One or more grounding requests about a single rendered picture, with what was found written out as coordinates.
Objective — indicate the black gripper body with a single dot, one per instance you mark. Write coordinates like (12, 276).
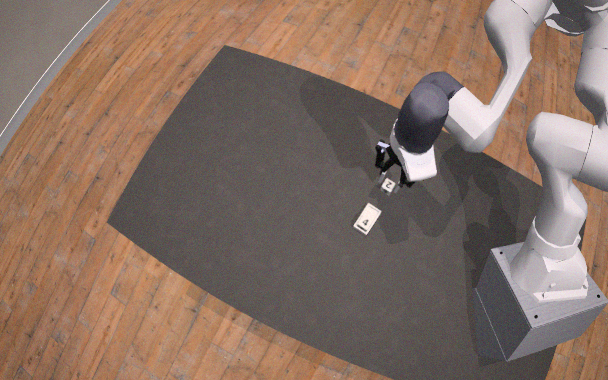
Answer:
(394, 157)

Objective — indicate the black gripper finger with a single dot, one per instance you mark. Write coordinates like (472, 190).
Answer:
(403, 180)
(380, 148)

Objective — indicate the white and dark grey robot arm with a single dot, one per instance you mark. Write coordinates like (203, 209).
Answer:
(549, 266)

